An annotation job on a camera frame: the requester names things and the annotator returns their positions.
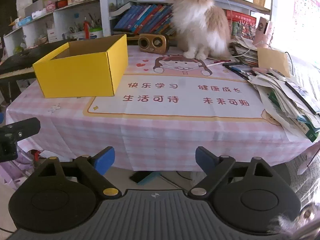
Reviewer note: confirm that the stack of papers and books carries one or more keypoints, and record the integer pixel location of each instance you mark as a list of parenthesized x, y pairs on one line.
[(285, 99)]

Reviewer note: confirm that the row of leaning books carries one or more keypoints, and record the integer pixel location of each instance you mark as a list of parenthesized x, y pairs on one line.
[(145, 18)]

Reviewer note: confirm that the black pen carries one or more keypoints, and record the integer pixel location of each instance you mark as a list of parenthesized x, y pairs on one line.
[(228, 64)]

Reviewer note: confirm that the pink card with portrait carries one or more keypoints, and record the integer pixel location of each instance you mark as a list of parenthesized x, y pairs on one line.
[(263, 33)]

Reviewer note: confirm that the fluffy orange white cat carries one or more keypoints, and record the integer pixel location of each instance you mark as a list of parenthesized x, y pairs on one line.
[(202, 28)]

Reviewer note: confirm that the red packaged box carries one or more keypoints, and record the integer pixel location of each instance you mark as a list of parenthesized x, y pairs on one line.
[(239, 17)]

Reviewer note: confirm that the pen holder cup green lid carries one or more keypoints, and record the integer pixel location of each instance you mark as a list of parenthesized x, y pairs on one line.
[(95, 33)]

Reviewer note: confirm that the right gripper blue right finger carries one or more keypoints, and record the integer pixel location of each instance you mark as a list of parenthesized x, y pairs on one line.
[(206, 160)]

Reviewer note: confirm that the brown paper envelope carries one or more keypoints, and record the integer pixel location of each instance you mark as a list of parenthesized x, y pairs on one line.
[(269, 58)]

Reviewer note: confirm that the wooden retro speaker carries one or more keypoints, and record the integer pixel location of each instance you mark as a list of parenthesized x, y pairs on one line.
[(153, 43)]

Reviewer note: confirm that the yellow cardboard box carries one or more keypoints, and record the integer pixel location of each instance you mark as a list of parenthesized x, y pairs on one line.
[(83, 68)]

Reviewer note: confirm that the pink checked desk mat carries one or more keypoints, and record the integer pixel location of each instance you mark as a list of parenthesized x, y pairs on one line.
[(158, 118)]

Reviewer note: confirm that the blue pen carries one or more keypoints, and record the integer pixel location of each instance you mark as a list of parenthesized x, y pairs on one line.
[(238, 71)]

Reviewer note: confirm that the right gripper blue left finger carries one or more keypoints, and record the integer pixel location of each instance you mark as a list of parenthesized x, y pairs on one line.
[(104, 160)]

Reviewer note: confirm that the black keyboard piano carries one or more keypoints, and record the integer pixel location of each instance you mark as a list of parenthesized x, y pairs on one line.
[(20, 66)]

